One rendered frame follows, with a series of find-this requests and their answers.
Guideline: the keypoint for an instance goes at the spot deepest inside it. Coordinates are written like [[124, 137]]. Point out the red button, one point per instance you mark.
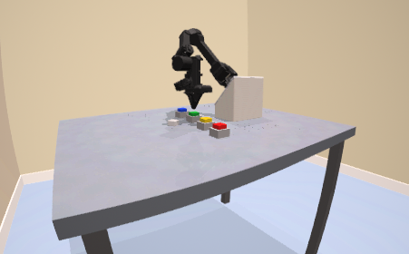
[[219, 130]]

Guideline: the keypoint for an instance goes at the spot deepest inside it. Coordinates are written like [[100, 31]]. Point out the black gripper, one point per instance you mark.
[[194, 93]]

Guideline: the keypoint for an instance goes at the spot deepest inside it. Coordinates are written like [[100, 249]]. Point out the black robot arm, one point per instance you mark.
[[183, 60]]

